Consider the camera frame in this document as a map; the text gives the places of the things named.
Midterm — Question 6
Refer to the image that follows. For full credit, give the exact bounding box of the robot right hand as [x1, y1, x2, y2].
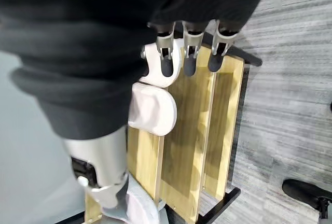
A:
[0, 0, 276, 209]

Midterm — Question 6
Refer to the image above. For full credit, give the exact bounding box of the wooden shoe rack black frame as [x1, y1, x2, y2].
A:
[84, 32, 262, 224]

